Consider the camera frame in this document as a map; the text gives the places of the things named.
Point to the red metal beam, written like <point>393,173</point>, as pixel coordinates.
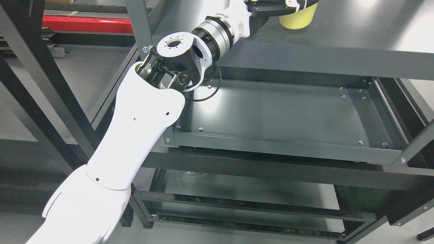
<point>87,24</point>

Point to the yellow plastic cup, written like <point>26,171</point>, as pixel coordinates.
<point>300,19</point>

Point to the dark metal shelf rack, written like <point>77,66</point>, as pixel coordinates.
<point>310,133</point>

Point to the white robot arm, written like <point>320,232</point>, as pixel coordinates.
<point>88,205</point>

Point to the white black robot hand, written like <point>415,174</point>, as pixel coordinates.
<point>258,12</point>

